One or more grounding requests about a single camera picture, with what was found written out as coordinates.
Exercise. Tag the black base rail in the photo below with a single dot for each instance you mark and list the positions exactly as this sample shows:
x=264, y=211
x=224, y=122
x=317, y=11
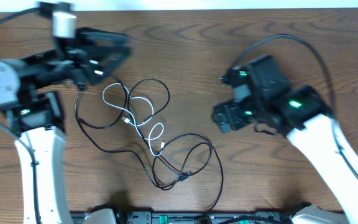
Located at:
x=302, y=213

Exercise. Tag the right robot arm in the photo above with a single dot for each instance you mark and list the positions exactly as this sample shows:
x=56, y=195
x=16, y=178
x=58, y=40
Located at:
x=310, y=126

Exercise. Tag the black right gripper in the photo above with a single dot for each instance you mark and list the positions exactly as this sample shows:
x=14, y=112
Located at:
x=231, y=107

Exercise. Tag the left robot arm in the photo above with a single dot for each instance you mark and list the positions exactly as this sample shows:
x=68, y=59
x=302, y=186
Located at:
x=35, y=118

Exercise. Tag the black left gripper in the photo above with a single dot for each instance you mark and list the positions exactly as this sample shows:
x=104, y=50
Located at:
x=88, y=59

